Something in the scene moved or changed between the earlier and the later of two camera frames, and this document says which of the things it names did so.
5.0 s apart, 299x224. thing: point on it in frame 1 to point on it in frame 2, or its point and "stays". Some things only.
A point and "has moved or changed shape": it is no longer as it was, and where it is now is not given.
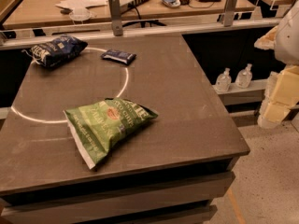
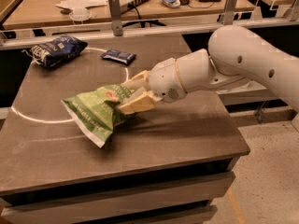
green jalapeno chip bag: x=94 y=126 has moved or changed shape
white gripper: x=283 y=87 to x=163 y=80
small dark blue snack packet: x=119 y=56 stays
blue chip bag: x=56 y=51 stays
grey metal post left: x=115 y=14 stays
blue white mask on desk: x=171 y=0 stays
